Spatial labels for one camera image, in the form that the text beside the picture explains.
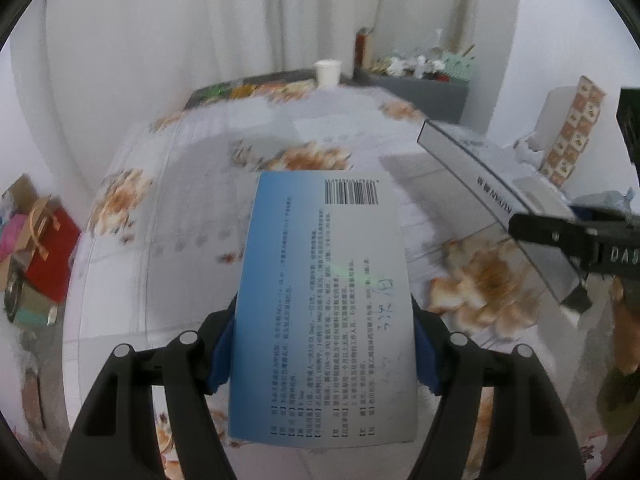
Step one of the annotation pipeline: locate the floral tablecloth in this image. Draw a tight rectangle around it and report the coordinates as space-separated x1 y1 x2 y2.
60 87 585 479

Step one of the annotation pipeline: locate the orange brown bottle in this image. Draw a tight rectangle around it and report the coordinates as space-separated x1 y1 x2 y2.
354 27 372 70

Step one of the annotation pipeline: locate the red gift bag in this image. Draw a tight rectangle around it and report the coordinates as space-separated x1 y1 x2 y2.
26 198 80 304

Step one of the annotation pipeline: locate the dark grey cabinet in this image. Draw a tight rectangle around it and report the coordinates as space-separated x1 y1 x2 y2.
354 67 469 124

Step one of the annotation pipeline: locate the blue white medicine box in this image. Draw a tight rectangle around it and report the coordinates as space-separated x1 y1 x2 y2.
228 171 418 448

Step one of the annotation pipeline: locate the white paper cup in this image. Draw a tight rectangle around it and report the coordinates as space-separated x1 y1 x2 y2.
314 58 342 89

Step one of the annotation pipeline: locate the person's right hand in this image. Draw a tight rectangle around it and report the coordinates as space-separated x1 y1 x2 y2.
611 278 639 376

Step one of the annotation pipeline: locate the patterned tile box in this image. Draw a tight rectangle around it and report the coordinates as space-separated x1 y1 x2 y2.
536 76 606 188

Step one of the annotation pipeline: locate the cardboard box with bags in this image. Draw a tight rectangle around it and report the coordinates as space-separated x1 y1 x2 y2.
1 174 60 330

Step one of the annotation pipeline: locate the white cable box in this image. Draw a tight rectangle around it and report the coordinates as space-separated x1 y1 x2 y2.
418 119 592 324

